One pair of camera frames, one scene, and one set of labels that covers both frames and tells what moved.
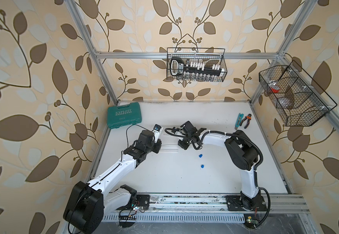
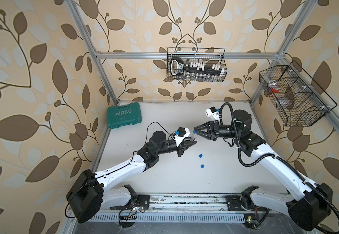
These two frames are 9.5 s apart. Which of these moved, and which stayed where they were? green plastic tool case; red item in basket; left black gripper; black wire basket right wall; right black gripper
Moved: right black gripper; left black gripper
Stayed: green plastic tool case; black wire basket right wall; red item in basket
